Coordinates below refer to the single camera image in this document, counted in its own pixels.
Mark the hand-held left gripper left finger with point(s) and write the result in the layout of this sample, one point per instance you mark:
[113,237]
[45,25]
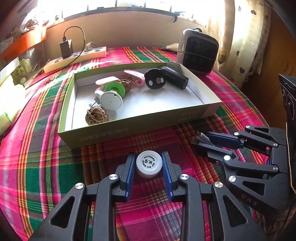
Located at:
[129,176]

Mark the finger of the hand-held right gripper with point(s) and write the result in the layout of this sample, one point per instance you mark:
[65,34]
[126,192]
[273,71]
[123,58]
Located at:
[217,155]
[226,140]

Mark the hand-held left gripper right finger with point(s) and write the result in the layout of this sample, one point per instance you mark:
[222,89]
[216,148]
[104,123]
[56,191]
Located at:
[167,176]

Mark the white bottle cap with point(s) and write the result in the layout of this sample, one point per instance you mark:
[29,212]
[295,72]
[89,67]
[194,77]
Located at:
[148,162]

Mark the carved brown walnut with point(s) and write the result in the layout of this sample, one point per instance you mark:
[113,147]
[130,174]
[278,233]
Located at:
[124,85]
[97,115]

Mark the green white cardboard box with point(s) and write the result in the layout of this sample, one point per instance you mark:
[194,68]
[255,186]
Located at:
[150,104]

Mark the white suction knob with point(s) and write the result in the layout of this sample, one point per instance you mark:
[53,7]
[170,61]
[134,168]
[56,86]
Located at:
[111,100]

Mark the black cylindrical device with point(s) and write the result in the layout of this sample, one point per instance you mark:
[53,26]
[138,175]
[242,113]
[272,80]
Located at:
[175,77]

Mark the green suction knob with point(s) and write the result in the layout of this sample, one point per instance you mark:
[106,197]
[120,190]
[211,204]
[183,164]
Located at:
[120,91]

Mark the black round magnet disc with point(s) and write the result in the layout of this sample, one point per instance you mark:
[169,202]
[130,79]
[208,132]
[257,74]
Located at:
[153,76]

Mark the light pink clip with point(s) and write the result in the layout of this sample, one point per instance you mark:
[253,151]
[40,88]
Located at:
[104,81]

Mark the pink oval clip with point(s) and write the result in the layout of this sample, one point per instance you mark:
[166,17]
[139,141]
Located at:
[138,77]

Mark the pink green plaid tablecloth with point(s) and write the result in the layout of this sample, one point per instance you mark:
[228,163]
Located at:
[69,173]

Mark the grey portable fan heater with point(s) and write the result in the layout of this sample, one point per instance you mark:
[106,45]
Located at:
[201,53]

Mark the small black object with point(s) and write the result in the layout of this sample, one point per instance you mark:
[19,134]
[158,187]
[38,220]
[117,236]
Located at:
[171,61]

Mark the cream heart print curtain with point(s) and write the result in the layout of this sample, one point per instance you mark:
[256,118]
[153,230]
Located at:
[240,34]

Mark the beige cloth bundle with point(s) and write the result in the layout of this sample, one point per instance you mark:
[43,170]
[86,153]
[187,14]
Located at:
[171,47]

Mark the black window latch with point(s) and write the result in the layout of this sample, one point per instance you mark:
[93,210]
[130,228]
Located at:
[175,18]

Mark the cream power strip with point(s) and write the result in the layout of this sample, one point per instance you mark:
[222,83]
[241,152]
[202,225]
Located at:
[53,65]

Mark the white power plug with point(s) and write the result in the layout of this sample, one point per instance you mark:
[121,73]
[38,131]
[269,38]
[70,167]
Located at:
[89,47]

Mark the pale green tissue pack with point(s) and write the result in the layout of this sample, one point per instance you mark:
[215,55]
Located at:
[9,111]

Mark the black charger adapter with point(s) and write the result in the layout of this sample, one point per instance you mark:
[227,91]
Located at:
[66,49]

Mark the small green label box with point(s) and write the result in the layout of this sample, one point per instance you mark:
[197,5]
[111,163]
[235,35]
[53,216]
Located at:
[20,71]

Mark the barred window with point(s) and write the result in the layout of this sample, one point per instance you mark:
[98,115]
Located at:
[127,5]

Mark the orange storage box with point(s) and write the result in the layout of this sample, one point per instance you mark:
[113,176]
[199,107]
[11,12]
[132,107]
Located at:
[27,40]

